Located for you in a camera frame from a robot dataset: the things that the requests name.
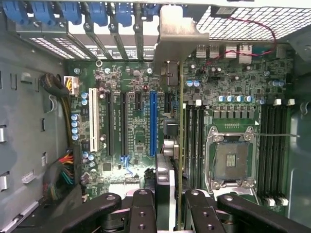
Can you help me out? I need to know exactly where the CPU socket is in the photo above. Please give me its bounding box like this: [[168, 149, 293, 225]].
[[205, 125, 258, 195]]

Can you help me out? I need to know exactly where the black RAM slot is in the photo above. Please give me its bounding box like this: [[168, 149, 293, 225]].
[[196, 99, 205, 176], [266, 104, 275, 199], [281, 99, 295, 207], [188, 99, 195, 176], [259, 104, 267, 198], [274, 99, 282, 207]]

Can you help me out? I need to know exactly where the green motherboard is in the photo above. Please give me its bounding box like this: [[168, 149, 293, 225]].
[[67, 43, 295, 217]]

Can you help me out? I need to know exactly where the blue expansion slot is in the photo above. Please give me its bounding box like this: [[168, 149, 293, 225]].
[[149, 90, 158, 158]]

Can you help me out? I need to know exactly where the long black expansion slot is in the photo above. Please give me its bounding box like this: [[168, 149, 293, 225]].
[[105, 91, 115, 158], [120, 91, 130, 158]]

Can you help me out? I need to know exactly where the white expansion slot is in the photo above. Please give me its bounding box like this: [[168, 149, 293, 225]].
[[88, 87, 100, 153]]

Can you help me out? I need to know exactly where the thin metal locking lever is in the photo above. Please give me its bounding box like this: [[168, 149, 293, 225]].
[[252, 133, 301, 138]]

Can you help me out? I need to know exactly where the short black expansion slot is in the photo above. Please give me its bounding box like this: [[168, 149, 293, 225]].
[[165, 91, 173, 114], [135, 91, 143, 110]]

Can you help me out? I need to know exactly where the open dark grey PC case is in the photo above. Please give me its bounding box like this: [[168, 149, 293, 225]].
[[0, 0, 311, 233]]

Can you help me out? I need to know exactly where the white power connector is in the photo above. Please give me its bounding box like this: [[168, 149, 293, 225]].
[[64, 76, 80, 96]]

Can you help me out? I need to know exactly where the grey power supply unit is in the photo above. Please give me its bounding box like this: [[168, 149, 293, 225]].
[[0, 31, 73, 219]]

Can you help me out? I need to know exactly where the blue slot retainer clip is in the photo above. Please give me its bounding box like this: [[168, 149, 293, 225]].
[[115, 0, 134, 28], [31, 0, 57, 27], [142, 0, 161, 20], [60, 0, 83, 25], [88, 0, 109, 27], [1, 0, 29, 25]]

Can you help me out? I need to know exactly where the small blue wire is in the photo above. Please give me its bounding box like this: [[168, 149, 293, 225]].
[[120, 155, 135, 176]]

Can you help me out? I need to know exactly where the multicoloured wire bundle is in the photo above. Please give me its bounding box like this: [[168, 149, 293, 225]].
[[43, 149, 83, 202]]

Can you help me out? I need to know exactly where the black sleeved power cable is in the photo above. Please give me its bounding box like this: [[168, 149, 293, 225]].
[[39, 72, 74, 151]]

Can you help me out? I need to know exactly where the red twisted wire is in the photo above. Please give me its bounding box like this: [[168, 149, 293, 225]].
[[205, 14, 278, 69]]

